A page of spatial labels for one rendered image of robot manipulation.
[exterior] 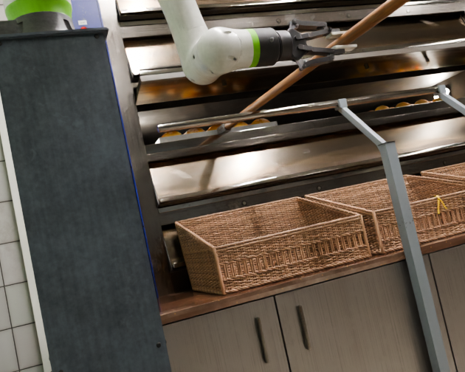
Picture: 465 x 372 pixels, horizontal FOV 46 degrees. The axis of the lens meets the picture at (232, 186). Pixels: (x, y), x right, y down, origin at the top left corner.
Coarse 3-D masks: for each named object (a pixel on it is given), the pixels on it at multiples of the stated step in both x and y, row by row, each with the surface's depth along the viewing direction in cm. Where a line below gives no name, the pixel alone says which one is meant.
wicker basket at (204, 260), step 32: (192, 224) 217; (224, 224) 220; (256, 224) 223; (288, 224) 227; (320, 224) 183; (352, 224) 187; (192, 256) 199; (224, 256) 171; (256, 256) 175; (288, 256) 179; (320, 256) 181; (352, 256) 185; (192, 288) 207; (224, 288) 170
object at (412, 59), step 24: (408, 48) 251; (432, 48) 255; (456, 48) 261; (240, 72) 222; (264, 72) 229; (288, 72) 235; (312, 72) 242; (336, 72) 249; (360, 72) 257; (384, 72) 265; (144, 96) 219; (168, 96) 225; (192, 96) 231
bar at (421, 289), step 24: (384, 96) 214; (408, 96) 219; (192, 120) 187; (216, 120) 190; (240, 120) 194; (360, 120) 199; (384, 144) 185; (384, 168) 187; (408, 216) 183; (408, 240) 182; (408, 264) 184; (432, 312) 181; (432, 336) 179; (432, 360) 181
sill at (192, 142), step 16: (368, 112) 256; (384, 112) 259; (400, 112) 262; (256, 128) 236; (272, 128) 238; (288, 128) 241; (304, 128) 243; (160, 144) 221; (176, 144) 223; (192, 144) 225; (208, 144) 228
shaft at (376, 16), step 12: (396, 0) 120; (408, 0) 118; (372, 12) 129; (384, 12) 125; (360, 24) 133; (372, 24) 130; (348, 36) 138; (300, 72) 163; (288, 84) 172; (264, 96) 187; (252, 108) 198
